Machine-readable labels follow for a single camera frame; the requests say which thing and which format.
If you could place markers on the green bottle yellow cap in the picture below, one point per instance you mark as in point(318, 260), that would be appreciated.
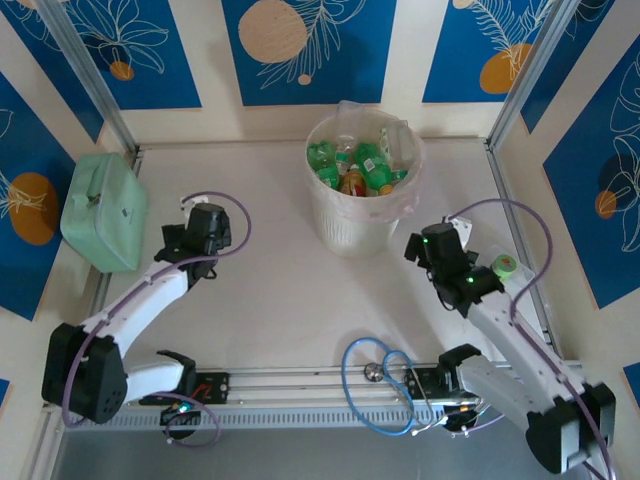
point(372, 167)
point(319, 154)

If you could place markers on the bottle with red gold label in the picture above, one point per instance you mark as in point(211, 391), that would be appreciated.
point(352, 184)

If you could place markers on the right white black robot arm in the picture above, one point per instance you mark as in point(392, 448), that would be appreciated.
point(505, 330)

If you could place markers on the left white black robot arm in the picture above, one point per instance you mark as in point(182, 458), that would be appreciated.
point(150, 300)

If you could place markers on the translucent pink bin liner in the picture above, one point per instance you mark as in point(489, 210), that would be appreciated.
point(407, 202)

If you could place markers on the white plastic waste bin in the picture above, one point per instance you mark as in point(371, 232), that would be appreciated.
point(350, 230)

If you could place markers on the green tape roll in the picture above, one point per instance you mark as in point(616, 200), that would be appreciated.
point(505, 265)

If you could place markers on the clear plastic container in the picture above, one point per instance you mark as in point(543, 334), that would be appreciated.
point(525, 275)

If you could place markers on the mint green zip case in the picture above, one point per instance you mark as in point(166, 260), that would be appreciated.
point(100, 210)

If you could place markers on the black mounting plate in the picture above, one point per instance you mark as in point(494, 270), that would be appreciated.
point(215, 387)
point(422, 375)

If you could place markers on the blue stethoscope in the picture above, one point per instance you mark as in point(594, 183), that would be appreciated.
point(371, 371)

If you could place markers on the green plastic bottle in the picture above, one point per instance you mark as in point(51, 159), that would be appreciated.
point(329, 176)

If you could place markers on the grey metal sheet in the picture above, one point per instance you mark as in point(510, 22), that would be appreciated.
point(320, 455)

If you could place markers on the aluminium side rail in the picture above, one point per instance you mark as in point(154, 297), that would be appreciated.
point(505, 200)

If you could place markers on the aluminium mounting rail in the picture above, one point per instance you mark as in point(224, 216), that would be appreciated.
point(310, 382)

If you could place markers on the aluminium frame post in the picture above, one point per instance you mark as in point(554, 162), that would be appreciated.
point(85, 65)
point(540, 55)

